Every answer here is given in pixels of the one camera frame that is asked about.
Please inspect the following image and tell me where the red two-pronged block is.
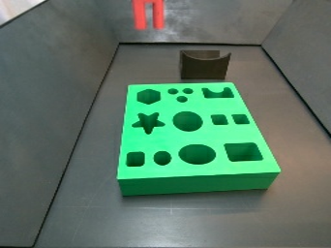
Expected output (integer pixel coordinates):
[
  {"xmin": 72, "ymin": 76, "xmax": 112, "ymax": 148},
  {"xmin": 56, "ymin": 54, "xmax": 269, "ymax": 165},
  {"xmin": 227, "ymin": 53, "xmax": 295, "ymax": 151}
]
[{"xmin": 132, "ymin": 0, "xmax": 165, "ymax": 30}]

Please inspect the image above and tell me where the green foam shape board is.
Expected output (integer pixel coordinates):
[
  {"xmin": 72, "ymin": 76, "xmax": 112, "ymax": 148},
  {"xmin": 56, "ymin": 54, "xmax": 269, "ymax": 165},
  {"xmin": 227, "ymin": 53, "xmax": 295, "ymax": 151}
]
[{"xmin": 116, "ymin": 82, "xmax": 280, "ymax": 196}]

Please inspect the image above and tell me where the black curved bracket block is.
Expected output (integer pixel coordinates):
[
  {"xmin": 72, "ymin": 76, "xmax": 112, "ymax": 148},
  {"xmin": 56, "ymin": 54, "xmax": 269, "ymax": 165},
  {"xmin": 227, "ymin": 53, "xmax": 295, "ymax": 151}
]
[{"xmin": 180, "ymin": 50, "xmax": 231, "ymax": 79}]

